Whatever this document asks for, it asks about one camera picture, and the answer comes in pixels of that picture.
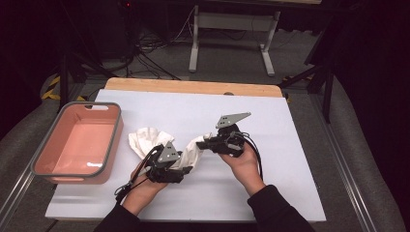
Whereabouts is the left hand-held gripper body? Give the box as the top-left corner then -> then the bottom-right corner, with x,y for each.
145,141 -> 186,184

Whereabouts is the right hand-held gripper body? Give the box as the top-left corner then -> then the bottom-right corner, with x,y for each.
211,111 -> 252,159

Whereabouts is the white baby shirt chick print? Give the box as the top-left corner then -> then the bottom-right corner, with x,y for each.
128,126 -> 214,172

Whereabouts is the pink plastic bin grey rim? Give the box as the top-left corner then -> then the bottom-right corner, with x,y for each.
31,101 -> 125,186

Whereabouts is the person's left hand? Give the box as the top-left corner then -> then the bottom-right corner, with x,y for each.
121,164 -> 168,217

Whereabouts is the person's right hand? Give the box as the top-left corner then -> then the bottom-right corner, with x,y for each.
218,141 -> 267,197

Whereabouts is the black metal stand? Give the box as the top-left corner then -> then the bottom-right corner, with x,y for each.
59,51 -> 117,110
278,18 -> 337,124

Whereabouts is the yellow black floor tape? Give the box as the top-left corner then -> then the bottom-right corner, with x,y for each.
41,75 -> 86,102

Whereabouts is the right hand-held gripper black cable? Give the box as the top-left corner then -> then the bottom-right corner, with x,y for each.
240,130 -> 264,182

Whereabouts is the hand-held gripper black cable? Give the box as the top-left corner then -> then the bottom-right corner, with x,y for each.
114,144 -> 162,204
240,130 -> 264,182

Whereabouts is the left hand-held gripper black cable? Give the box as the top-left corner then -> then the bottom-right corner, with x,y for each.
114,144 -> 162,204

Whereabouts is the white metal desk frame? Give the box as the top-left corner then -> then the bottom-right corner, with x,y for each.
188,4 -> 281,77

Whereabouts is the bundle of floor cables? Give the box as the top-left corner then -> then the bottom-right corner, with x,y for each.
105,6 -> 182,81

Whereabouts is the aluminium floor rail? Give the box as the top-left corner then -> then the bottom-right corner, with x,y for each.
308,93 -> 378,232
0,154 -> 43,223

